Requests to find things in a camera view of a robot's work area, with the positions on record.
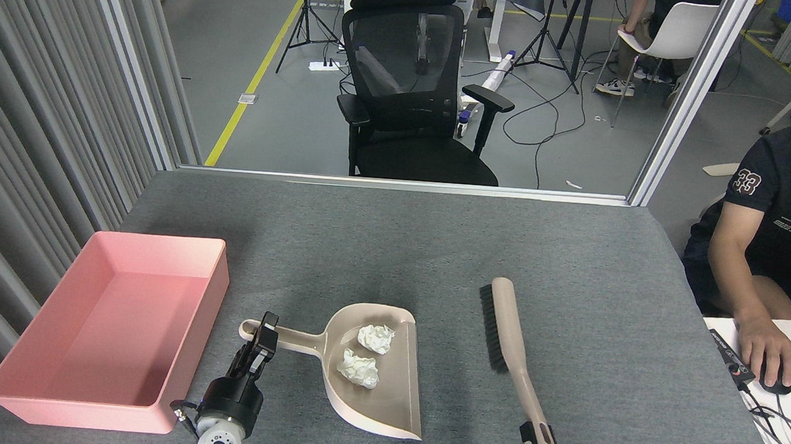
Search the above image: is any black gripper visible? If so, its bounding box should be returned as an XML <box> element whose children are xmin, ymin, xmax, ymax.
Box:
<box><xmin>199</xmin><ymin>309</ymin><xmax>281</xmax><ymax>431</ymax></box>

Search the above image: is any white paper ball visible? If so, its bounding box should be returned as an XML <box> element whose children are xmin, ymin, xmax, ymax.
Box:
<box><xmin>336</xmin><ymin>347</ymin><xmax>382</xmax><ymax>390</ymax></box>
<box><xmin>356</xmin><ymin>323</ymin><xmax>396</xmax><ymax>356</ymax></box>

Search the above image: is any beige brush with black bristles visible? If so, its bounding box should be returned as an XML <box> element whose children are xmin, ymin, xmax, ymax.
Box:
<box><xmin>468</xmin><ymin>275</ymin><xmax>571</xmax><ymax>444</ymax></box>

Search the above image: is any beige plastic dustpan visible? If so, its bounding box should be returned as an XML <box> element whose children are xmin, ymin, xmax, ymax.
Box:
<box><xmin>232</xmin><ymin>294</ymin><xmax>431</xmax><ymax>441</ymax></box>

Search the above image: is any black computer mouse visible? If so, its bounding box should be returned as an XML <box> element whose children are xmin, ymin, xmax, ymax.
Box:
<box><xmin>758</xmin><ymin>359</ymin><xmax>791</xmax><ymax>395</ymax></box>

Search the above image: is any pink plastic bin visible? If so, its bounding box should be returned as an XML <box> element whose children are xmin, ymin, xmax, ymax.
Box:
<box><xmin>0</xmin><ymin>224</ymin><xmax>233</xmax><ymax>439</ymax></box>

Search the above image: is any person's hand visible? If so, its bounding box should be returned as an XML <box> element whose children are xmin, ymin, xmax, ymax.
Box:
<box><xmin>733</xmin><ymin>314</ymin><xmax>791</xmax><ymax>387</ymax></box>

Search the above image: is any black device with red button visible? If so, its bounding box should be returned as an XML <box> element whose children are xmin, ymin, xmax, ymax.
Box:
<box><xmin>706</xmin><ymin>329</ymin><xmax>759</xmax><ymax>384</ymax></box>

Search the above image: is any black mesh office chair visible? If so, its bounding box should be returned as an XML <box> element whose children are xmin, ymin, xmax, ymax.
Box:
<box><xmin>331</xmin><ymin>0</ymin><xmax>523</xmax><ymax>188</ymax></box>

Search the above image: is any beige flat floor piece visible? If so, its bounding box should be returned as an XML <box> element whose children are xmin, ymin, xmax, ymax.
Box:
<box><xmin>702</xmin><ymin>160</ymin><xmax>745</xmax><ymax>179</ymax></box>

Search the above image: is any black tripod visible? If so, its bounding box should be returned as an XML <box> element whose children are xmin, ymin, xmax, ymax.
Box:
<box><xmin>275</xmin><ymin>0</ymin><xmax>346</xmax><ymax>78</ymax></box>
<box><xmin>513</xmin><ymin>0</ymin><xmax>594</xmax><ymax>95</ymax></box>

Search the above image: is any white and purple tube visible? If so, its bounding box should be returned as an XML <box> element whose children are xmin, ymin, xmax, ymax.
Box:
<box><xmin>456</xmin><ymin>46</ymin><xmax>517</xmax><ymax>142</ymax></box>

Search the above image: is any white stand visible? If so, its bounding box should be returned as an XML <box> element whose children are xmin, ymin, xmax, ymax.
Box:
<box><xmin>449</xmin><ymin>0</ymin><xmax>516</xmax><ymax>64</ymax></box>

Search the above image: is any person on white chair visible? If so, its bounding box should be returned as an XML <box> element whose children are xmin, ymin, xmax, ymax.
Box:
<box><xmin>594</xmin><ymin>0</ymin><xmax>725</xmax><ymax>104</ymax></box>

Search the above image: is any white plastic chair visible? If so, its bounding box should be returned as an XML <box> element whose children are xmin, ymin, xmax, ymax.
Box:
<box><xmin>592</xmin><ymin>0</ymin><xmax>721</xmax><ymax>135</ymax></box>

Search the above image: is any silver frame rail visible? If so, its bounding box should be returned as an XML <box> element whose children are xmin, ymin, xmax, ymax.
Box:
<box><xmin>176</xmin><ymin>163</ymin><xmax>631</xmax><ymax>208</ymax></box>

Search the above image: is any silver frame post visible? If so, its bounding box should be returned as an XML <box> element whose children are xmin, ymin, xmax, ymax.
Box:
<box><xmin>69</xmin><ymin>0</ymin><xmax>190</xmax><ymax>171</ymax></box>
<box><xmin>628</xmin><ymin>0</ymin><xmax>760</xmax><ymax>214</ymax></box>

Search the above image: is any black floor cable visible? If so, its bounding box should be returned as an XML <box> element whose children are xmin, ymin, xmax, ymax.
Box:
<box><xmin>454</xmin><ymin>39</ymin><xmax>614</xmax><ymax>194</ymax></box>

